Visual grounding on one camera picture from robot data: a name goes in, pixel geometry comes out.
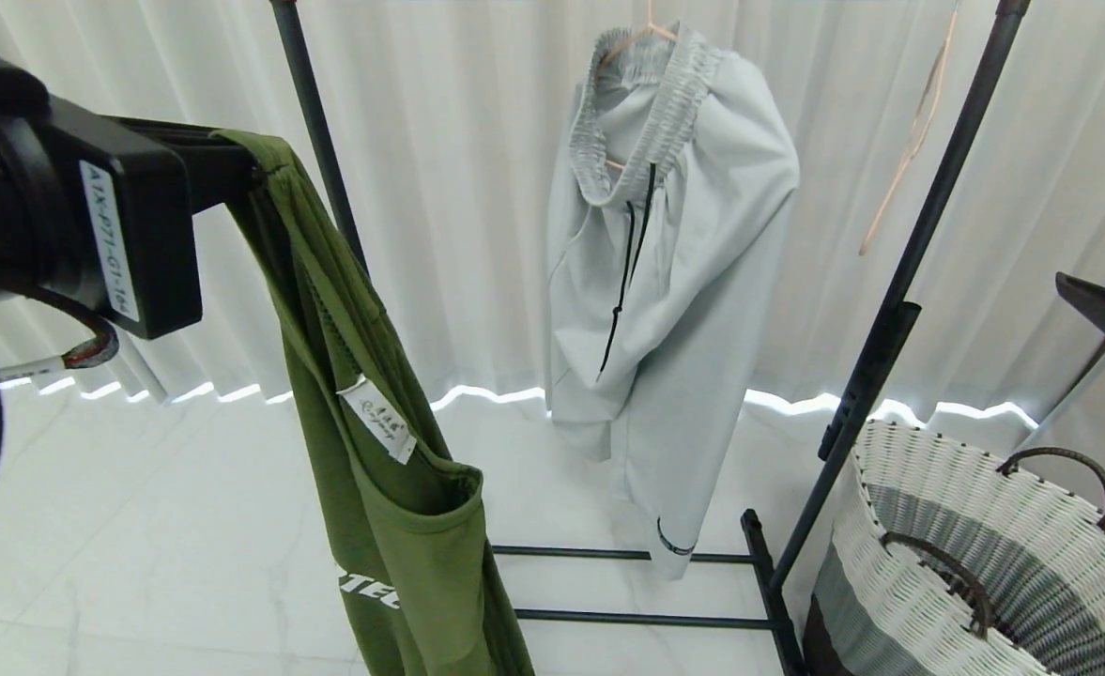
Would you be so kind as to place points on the pale grey shorts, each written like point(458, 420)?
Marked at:
point(702, 282)

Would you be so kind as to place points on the white laundry basket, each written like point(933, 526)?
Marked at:
point(937, 488)

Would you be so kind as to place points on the black clothes rack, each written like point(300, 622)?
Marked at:
point(890, 338)

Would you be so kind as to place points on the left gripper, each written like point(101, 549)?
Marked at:
point(45, 188)

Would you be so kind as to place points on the pink clothes hanger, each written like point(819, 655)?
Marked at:
point(928, 89)
point(650, 19)

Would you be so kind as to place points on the green garment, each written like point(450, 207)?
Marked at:
point(392, 526)

